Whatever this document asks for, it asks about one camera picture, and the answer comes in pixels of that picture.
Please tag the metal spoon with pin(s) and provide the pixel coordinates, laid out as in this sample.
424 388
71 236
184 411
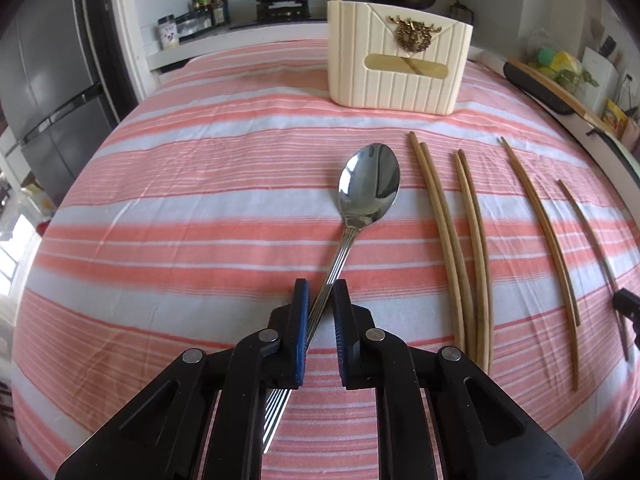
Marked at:
370 180

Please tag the yellow packet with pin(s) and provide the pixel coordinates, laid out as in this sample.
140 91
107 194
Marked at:
615 117

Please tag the wooden cutting board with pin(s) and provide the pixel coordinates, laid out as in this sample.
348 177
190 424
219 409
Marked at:
575 97

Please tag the grey refrigerator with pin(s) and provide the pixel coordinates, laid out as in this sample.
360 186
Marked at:
45 70

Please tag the dark door frame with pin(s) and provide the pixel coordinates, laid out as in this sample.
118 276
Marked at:
107 35

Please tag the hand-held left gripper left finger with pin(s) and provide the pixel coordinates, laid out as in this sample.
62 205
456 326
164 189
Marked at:
300 330

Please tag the clear plastic bag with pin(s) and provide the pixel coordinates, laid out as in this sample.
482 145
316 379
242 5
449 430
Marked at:
540 42

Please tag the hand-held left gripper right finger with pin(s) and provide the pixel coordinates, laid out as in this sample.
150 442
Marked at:
341 330

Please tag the glass spice jar rack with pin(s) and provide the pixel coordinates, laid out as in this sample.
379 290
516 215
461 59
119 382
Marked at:
195 25

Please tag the black plastic tray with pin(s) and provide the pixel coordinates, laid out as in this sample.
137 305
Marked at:
537 89

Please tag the yellow fruit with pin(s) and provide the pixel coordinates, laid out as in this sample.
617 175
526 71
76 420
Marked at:
569 64

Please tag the cream ribbed utensil holder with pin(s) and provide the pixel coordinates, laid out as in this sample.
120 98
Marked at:
360 85

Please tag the set of wooden chopsticks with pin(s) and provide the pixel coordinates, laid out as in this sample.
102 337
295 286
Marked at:
478 260

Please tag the glass french press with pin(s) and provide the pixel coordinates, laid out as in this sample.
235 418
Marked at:
460 11

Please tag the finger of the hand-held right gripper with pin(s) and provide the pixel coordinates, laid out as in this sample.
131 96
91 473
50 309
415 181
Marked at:
631 310

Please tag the black gas stove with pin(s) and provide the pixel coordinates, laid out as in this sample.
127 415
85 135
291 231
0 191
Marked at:
282 11

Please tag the white knife block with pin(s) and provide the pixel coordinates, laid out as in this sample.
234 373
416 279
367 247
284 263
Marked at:
597 70

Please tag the dark sauce bottle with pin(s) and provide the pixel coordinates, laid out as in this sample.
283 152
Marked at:
219 7

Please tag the green round fruit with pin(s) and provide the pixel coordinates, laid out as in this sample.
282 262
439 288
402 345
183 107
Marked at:
547 57

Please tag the white labelled spice jar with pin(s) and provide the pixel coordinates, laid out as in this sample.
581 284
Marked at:
168 32

